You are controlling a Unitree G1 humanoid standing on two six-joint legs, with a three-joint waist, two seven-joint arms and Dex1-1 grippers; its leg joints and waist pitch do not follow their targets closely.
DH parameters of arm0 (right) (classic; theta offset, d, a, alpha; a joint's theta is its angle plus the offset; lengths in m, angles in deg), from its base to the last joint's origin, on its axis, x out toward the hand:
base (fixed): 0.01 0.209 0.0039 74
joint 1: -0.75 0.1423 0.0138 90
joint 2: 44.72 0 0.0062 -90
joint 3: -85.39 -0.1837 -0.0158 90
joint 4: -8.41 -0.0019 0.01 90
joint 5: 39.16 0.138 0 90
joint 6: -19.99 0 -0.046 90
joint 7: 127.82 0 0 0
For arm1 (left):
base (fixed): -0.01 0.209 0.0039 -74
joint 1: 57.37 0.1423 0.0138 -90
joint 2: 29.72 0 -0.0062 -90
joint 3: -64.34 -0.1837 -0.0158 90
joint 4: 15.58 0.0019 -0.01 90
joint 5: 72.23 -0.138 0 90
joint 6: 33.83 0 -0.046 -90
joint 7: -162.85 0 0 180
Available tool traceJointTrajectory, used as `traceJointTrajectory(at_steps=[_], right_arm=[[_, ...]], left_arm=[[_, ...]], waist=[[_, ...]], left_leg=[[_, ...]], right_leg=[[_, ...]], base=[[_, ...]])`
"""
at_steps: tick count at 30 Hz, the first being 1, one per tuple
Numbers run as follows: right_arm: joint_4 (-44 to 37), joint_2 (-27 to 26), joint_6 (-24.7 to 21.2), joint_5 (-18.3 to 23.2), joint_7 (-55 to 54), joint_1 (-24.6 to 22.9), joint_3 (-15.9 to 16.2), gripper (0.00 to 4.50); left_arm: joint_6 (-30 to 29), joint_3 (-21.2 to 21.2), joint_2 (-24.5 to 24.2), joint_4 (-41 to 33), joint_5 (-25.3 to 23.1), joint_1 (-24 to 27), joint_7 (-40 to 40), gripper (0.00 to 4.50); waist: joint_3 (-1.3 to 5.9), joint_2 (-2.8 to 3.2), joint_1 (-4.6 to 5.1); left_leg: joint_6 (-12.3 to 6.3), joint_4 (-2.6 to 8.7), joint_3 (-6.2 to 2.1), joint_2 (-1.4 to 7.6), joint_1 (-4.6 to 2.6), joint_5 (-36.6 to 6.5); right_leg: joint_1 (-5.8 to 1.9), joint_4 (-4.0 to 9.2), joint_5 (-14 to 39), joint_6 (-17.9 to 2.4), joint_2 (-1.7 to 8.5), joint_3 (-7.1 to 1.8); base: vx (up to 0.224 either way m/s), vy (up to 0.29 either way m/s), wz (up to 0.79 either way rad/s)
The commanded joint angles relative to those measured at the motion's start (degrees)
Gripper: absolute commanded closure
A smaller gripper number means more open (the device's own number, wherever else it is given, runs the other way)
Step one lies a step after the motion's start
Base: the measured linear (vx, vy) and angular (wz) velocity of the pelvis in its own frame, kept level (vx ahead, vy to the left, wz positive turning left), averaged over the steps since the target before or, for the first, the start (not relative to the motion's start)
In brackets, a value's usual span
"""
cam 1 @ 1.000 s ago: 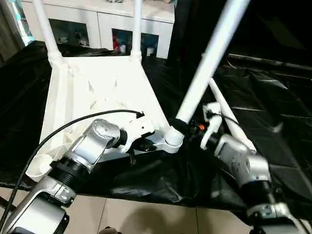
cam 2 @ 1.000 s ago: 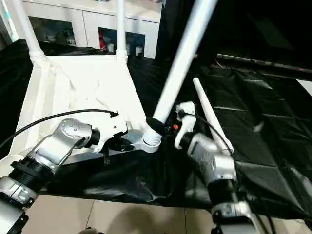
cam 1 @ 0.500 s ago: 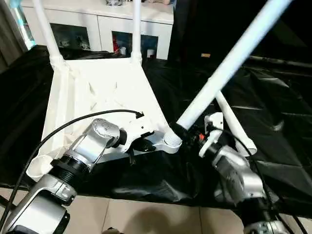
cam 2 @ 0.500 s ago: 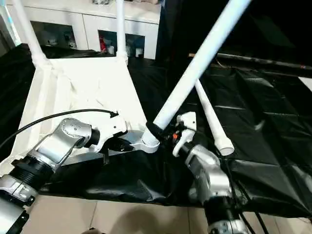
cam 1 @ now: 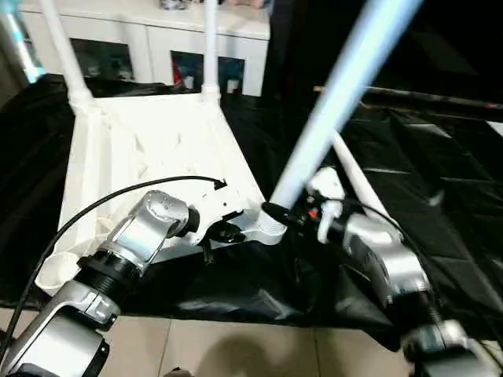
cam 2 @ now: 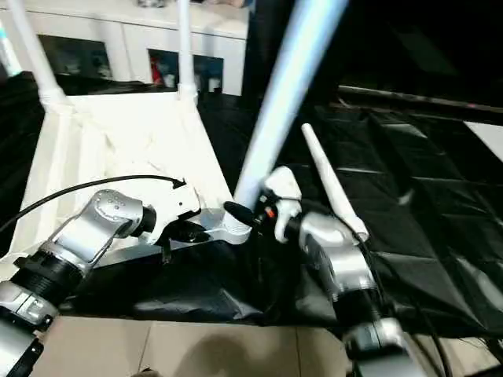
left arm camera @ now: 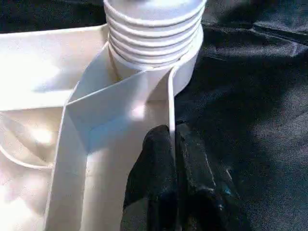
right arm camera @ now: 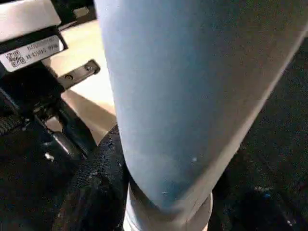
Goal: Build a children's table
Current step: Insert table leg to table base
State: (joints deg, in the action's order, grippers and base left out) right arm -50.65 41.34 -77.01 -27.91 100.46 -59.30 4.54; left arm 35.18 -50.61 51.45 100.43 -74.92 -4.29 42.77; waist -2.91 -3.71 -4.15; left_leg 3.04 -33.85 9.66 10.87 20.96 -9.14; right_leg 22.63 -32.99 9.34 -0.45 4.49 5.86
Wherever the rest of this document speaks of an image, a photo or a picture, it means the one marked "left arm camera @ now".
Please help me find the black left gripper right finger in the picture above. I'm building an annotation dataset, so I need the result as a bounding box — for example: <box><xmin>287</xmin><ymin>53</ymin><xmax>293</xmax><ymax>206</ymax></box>
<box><xmin>175</xmin><ymin>122</ymin><xmax>244</xmax><ymax>231</ymax></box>

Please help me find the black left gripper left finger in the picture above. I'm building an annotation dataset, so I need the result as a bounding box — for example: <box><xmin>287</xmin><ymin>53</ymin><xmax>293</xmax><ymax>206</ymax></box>
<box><xmin>122</xmin><ymin>124</ymin><xmax>178</xmax><ymax>231</ymax></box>

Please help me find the white plastic table top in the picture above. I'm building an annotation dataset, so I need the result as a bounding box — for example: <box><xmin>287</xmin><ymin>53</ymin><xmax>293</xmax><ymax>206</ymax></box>
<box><xmin>0</xmin><ymin>22</ymin><xmax>205</xmax><ymax>231</ymax></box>

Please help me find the white plastic table leg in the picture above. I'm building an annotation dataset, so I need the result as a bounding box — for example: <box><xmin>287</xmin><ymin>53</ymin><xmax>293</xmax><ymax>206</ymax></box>
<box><xmin>103</xmin><ymin>0</ymin><xmax>208</xmax><ymax>72</ymax></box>

